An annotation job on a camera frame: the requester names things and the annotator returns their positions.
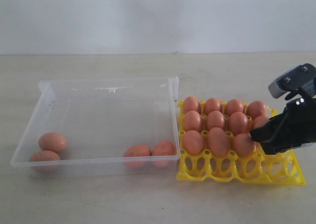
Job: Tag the yellow plastic egg tray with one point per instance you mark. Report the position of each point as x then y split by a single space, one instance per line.
257 168

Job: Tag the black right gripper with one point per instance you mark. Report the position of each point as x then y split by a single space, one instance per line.
295 127

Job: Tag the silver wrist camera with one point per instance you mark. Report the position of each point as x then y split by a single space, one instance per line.
299 78

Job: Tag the brown egg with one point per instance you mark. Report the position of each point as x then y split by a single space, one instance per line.
212 104
191 103
218 142
163 148
53 141
215 119
259 122
192 121
233 106
243 145
238 123
256 109
138 150
44 155
193 142

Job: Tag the clear plastic bin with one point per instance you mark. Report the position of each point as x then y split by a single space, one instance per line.
100 120

